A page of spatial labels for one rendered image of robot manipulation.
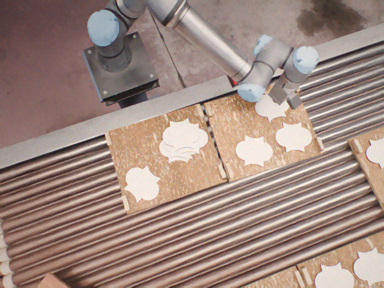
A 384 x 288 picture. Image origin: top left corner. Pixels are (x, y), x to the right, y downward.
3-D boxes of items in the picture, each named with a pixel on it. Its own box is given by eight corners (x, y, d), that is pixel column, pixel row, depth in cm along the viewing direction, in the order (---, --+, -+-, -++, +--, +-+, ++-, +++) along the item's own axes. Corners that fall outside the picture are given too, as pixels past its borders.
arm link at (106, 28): (88, 48, 121) (77, 27, 108) (107, 23, 124) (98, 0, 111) (114, 62, 120) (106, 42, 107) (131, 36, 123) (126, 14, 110)
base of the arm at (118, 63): (91, 49, 132) (84, 35, 122) (123, 37, 134) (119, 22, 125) (104, 78, 129) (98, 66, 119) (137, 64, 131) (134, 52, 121)
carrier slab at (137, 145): (106, 132, 125) (104, 131, 124) (198, 104, 129) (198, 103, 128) (128, 214, 117) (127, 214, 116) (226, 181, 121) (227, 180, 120)
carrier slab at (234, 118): (203, 104, 130) (203, 103, 128) (291, 80, 133) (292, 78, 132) (228, 182, 121) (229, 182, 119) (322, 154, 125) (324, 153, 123)
